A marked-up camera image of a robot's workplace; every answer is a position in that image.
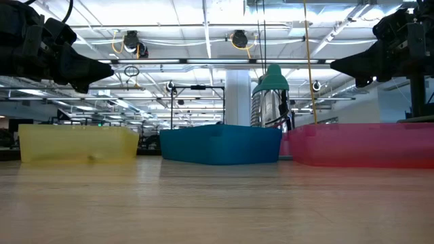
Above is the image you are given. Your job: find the dark office furniture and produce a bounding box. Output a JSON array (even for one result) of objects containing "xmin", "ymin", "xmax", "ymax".
[{"xmin": 0, "ymin": 117, "xmax": 35, "ymax": 161}]

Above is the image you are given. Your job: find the blue plastic bin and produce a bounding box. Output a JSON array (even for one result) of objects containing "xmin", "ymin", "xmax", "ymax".
[{"xmin": 159, "ymin": 123, "xmax": 283, "ymax": 166}]

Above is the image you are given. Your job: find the black ceiling cable reel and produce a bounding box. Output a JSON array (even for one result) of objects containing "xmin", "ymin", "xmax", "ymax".
[
  {"xmin": 231, "ymin": 29, "xmax": 250, "ymax": 49},
  {"xmin": 122, "ymin": 30, "xmax": 149, "ymax": 59}
]

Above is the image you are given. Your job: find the white building pillar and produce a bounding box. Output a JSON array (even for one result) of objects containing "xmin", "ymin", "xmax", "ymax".
[{"xmin": 225, "ymin": 69, "xmax": 252, "ymax": 127}]

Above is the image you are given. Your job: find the black hanging cable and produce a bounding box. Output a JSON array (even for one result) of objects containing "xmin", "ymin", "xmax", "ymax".
[{"xmin": 256, "ymin": 0, "xmax": 268, "ymax": 77}]

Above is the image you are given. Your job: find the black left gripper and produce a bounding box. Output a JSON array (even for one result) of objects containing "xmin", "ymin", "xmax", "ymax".
[{"xmin": 0, "ymin": 0, "xmax": 115, "ymax": 94}]

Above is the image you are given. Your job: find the silver ventilation duct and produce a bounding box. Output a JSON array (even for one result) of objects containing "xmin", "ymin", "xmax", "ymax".
[{"xmin": 332, "ymin": 76, "xmax": 406, "ymax": 99}]

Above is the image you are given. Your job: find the grey desk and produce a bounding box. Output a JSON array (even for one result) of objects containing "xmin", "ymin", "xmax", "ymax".
[{"xmin": 396, "ymin": 114, "xmax": 434, "ymax": 124}]

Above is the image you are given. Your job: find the black cable loop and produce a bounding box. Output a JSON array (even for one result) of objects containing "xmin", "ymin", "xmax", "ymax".
[{"xmin": 123, "ymin": 64, "xmax": 140, "ymax": 78}]

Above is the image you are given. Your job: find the pink translucent plastic bin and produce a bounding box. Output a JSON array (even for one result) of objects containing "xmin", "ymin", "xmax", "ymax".
[{"xmin": 287, "ymin": 122, "xmax": 434, "ymax": 169}]

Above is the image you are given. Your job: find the yellow translucent plastic bin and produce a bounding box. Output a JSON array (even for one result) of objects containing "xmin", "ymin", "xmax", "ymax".
[{"xmin": 18, "ymin": 123, "xmax": 140, "ymax": 163}]

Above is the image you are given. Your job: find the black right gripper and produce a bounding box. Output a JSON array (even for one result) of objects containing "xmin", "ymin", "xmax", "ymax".
[{"xmin": 330, "ymin": 0, "xmax": 434, "ymax": 88}]

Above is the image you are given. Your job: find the black monitor stand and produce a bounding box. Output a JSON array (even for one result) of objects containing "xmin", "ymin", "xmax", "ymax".
[{"xmin": 409, "ymin": 74, "xmax": 427, "ymax": 118}]

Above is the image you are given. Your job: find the black background rig frame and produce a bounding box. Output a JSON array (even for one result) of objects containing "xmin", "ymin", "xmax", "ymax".
[{"xmin": 170, "ymin": 85, "xmax": 226, "ymax": 129}]

